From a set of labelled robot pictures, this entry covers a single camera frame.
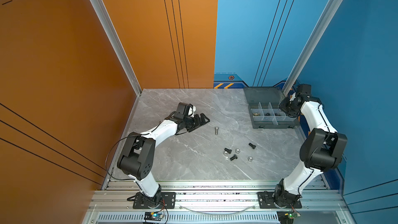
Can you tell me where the right aluminium frame post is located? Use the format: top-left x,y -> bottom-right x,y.
283,0 -> 343,96

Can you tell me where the aluminium front rail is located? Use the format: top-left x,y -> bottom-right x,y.
87,177 -> 355,224

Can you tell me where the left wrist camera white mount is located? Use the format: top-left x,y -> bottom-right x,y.
176,102 -> 196,118

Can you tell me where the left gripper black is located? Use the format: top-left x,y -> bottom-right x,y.
182,113 -> 209,132

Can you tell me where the green circuit board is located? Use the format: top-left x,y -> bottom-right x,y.
144,212 -> 165,223

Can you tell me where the grey plastic organizer box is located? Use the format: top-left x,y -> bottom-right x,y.
244,87 -> 299,129

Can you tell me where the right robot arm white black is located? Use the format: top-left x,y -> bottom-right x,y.
273,84 -> 348,208

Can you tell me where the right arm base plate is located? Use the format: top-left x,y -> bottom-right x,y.
257,191 -> 302,209

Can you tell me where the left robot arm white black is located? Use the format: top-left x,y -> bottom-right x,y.
117,112 -> 210,208

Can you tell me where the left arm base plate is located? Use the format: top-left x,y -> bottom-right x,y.
133,192 -> 176,209

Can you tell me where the left aluminium frame post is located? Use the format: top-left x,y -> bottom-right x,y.
89,0 -> 142,96

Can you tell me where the right circuit board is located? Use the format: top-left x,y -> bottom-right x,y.
277,212 -> 301,224

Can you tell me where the aluminium frame post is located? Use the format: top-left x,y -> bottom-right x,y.
283,0 -> 343,96
89,0 -> 142,96

